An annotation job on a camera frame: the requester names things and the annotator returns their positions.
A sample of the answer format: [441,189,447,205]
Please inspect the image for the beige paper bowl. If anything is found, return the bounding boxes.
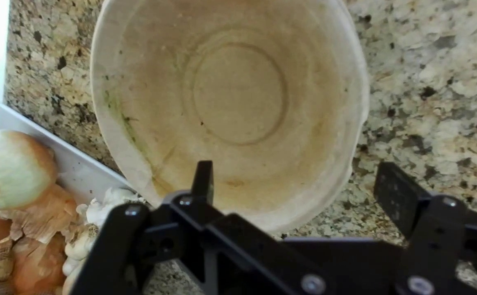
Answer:
[349,105,372,186]
[89,0,372,238]

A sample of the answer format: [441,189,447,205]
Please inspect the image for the white garlic bulbs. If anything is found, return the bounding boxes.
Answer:
[61,187,144,295]

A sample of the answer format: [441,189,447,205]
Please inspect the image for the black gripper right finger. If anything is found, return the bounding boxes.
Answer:
[372,161,477,295]

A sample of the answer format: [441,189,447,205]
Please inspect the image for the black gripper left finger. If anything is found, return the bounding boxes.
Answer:
[70,159,234,295]

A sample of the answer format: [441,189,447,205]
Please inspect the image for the brown onion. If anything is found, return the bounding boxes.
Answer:
[5,184,80,295]

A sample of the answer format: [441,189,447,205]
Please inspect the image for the pale yellow onion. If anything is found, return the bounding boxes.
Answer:
[0,130,61,214]

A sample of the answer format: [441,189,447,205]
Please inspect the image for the white tray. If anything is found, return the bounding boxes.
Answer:
[0,92,136,207]

